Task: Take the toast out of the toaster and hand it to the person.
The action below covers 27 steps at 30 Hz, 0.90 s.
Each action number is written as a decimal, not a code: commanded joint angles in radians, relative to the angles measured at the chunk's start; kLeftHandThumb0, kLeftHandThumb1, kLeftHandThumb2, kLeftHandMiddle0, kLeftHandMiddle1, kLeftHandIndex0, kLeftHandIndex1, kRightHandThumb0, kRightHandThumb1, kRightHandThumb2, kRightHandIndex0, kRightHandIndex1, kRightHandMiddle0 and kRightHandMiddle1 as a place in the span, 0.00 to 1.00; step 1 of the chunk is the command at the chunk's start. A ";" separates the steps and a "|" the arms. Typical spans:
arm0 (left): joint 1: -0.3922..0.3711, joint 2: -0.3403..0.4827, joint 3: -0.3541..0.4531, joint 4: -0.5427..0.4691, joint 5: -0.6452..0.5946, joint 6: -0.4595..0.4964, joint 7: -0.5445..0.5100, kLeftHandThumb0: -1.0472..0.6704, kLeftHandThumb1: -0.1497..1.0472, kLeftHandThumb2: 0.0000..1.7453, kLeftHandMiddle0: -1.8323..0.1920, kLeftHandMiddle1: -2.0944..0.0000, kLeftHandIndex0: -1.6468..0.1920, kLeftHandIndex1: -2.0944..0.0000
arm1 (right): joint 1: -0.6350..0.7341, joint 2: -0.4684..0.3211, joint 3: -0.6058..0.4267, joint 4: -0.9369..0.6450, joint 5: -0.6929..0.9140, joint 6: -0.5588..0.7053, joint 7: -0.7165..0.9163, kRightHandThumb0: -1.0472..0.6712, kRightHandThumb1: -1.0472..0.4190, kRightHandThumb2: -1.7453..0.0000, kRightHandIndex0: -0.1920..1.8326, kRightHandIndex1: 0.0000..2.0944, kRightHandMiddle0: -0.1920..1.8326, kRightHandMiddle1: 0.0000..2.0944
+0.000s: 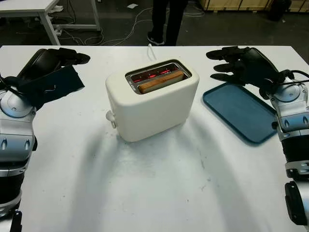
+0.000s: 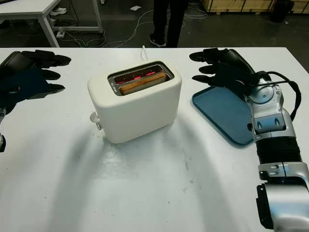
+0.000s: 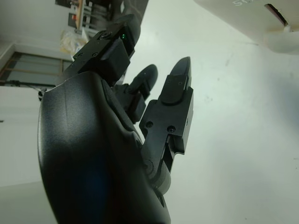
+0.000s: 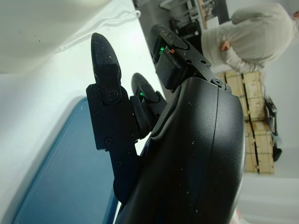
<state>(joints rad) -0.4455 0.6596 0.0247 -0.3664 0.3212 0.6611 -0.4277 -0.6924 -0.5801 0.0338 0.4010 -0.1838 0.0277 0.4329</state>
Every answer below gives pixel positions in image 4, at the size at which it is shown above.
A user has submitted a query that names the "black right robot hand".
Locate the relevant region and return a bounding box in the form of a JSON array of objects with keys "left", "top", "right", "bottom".
[{"left": 85, "top": 24, "right": 247, "bottom": 224}]

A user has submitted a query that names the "person in beige hoodie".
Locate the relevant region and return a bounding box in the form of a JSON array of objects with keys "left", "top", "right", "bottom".
[{"left": 200, "top": 2, "right": 299, "bottom": 76}]

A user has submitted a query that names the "wooden crate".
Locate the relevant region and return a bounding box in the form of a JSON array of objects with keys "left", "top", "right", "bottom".
[{"left": 216, "top": 71, "right": 276, "bottom": 175}]

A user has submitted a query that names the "dark metal shelf rack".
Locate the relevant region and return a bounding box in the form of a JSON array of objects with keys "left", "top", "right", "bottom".
[{"left": 161, "top": 0, "right": 229, "bottom": 37}]

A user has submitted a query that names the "blue plastic tray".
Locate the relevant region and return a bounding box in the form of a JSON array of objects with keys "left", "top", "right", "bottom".
[{"left": 11, "top": 97, "right": 120, "bottom": 224}]

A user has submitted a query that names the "white toaster power cable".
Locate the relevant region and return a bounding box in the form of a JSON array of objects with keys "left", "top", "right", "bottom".
[{"left": 55, "top": 10, "right": 142, "bottom": 54}]

